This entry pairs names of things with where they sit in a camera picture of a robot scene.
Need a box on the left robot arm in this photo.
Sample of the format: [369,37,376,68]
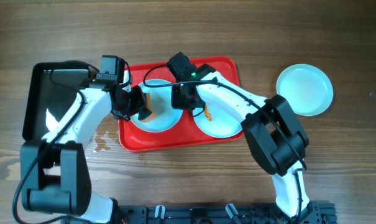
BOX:
[12,82,149,223]

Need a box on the white plate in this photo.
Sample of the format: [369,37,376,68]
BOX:
[276,63,334,116]
[131,82,183,133]
[193,104,242,138]

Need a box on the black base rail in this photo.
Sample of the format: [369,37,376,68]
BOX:
[120,202,337,224]

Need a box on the black water basin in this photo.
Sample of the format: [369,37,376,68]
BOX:
[22,62,89,141]

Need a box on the red plastic tray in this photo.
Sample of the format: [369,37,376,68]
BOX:
[118,55,245,153]

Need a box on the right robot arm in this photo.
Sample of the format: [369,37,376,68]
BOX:
[166,52,310,223]

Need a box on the orange green sponge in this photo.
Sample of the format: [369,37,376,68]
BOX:
[138,93,157,123]

